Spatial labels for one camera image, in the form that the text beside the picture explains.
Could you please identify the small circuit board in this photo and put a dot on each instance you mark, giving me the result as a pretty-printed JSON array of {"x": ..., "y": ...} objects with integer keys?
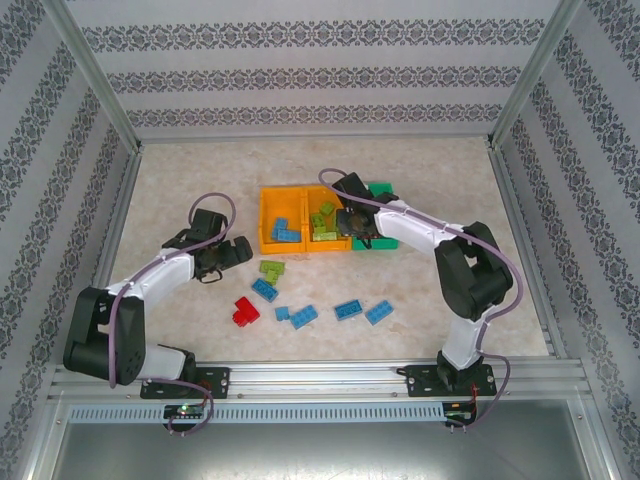
[
  {"x": 457, "y": 407},
  {"x": 182, "y": 411}
]

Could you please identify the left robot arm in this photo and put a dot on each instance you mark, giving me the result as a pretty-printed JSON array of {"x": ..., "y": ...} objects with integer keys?
[{"x": 160, "y": 275}]

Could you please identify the small blue lego brick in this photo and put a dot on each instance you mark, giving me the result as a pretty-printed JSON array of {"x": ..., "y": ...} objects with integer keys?
[{"x": 283, "y": 313}]

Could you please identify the yellow plastic bin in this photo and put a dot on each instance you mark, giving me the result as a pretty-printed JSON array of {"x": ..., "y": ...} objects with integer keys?
[
  {"x": 315, "y": 200},
  {"x": 280, "y": 202}
]

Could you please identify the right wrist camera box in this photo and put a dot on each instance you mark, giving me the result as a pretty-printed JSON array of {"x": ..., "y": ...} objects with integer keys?
[{"x": 352, "y": 185}]

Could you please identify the green stacked lego piece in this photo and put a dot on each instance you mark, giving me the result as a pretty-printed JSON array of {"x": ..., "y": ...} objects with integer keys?
[{"x": 271, "y": 270}]

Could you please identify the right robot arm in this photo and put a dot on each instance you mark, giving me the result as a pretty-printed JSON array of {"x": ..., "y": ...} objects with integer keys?
[{"x": 410, "y": 225}]

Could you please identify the green plastic bin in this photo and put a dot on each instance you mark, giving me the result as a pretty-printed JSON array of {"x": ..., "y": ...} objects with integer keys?
[{"x": 385, "y": 244}]

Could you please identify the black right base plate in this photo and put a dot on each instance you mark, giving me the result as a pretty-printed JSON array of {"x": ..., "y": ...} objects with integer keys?
[{"x": 425, "y": 382}]

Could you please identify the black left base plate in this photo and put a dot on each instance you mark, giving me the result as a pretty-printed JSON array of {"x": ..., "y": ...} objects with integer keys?
[{"x": 215, "y": 382}]

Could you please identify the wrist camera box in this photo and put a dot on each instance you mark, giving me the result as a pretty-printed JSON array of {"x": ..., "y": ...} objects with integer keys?
[
  {"x": 352, "y": 185},
  {"x": 207, "y": 222}
]

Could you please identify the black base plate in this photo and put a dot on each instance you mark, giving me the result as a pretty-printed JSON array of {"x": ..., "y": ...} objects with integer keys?
[
  {"x": 425, "y": 382},
  {"x": 215, "y": 382}
]

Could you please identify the aluminium frame post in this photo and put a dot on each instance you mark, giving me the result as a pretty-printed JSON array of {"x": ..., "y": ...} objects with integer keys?
[
  {"x": 537, "y": 75},
  {"x": 90, "y": 70}
]

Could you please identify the aluminium side profile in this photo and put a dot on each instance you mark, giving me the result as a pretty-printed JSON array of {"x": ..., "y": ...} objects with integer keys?
[
  {"x": 122, "y": 200},
  {"x": 507, "y": 195}
]

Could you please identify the aluminium mounting rail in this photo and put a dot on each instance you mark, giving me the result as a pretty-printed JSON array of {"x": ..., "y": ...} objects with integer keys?
[{"x": 310, "y": 380}]

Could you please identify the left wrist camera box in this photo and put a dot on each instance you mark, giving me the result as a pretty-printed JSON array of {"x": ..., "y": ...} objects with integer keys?
[{"x": 207, "y": 222}]

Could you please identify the aluminium back profile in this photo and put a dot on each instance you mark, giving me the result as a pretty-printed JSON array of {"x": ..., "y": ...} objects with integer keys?
[{"x": 315, "y": 136}]

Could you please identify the large red lego piece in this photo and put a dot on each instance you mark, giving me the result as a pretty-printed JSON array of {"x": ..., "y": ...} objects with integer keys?
[{"x": 245, "y": 311}]

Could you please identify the grey metal sheet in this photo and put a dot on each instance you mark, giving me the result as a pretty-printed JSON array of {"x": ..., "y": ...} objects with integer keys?
[{"x": 320, "y": 450}]

